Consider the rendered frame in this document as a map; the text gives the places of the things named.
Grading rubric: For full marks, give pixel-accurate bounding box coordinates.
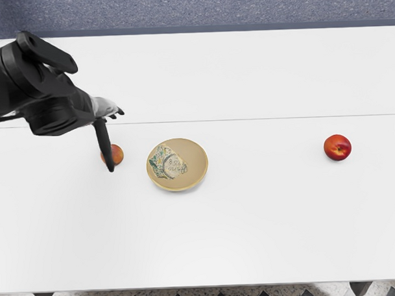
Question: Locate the small orange-red peach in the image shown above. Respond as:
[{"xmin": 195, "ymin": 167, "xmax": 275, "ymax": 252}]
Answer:
[{"xmin": 99, "ymin": 143, "xmax": 125, "ymax": 166}]

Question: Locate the beige plate with printed pattern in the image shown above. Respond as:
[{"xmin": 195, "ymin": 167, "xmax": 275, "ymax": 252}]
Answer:
[{"xmin": 146, "ymin": 136, "xmax": 210, "ymax": 193}]

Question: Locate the large red peach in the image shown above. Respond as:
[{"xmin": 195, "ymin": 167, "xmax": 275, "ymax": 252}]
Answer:
[{"xmin": 322, "ymin": 134, "xmax": 353, "ymax": 162}]

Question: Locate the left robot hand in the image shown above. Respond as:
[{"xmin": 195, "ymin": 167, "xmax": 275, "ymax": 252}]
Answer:
[{"xmin": 89, "ymin": 95, "xmax": 127, "ymax": 174}]

